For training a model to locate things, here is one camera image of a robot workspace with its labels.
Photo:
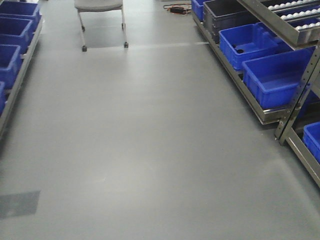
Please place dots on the blue bin left lower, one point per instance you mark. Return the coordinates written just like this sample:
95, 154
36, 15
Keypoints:
10, 64

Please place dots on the blue bin near right post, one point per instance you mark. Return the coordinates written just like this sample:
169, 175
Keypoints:
273, 79

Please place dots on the dark navy plastic bin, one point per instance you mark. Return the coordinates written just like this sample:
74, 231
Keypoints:
224, 14

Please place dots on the blue bin left upper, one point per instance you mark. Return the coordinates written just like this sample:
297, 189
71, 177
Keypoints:
21, 10

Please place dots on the blue bin with black part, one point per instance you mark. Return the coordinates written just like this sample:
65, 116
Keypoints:
248, 42

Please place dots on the blue bin lower right corner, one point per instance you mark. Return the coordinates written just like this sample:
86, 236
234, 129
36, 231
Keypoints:
311, 139

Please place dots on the blue bin left middle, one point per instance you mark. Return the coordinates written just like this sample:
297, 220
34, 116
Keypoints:
16, 31

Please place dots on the right steel roller shelf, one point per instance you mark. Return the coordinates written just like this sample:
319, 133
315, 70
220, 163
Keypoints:
297, 23

